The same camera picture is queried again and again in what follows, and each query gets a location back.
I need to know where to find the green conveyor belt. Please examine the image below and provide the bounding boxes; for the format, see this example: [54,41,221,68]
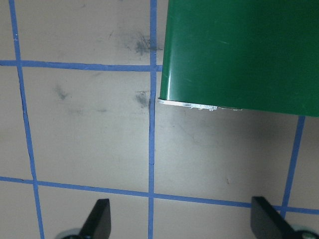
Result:
[159,0,319,117]

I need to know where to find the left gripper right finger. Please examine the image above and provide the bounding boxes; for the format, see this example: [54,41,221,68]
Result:
[251,196,295,239]

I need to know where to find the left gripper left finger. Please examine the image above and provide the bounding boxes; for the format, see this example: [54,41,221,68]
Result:
[79,199,111,239]

